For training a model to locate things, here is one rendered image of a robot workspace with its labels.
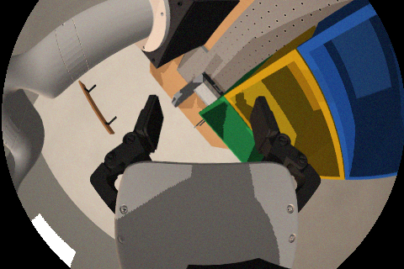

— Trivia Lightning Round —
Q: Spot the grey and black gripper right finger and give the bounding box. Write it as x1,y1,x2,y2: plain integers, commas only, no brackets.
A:
250,96,321,213

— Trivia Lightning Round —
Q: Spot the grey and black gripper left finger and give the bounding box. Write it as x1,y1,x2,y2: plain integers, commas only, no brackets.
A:
90,94,163,214

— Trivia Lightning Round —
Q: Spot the blue box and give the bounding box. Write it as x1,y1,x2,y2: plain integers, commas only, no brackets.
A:
297,0,404,180

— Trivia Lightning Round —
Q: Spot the green open-top bin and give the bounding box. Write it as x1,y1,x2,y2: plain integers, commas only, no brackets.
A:
199,57,270,162

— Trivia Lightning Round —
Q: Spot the yellow open-top bin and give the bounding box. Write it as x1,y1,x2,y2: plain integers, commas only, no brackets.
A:
224,25,345,180

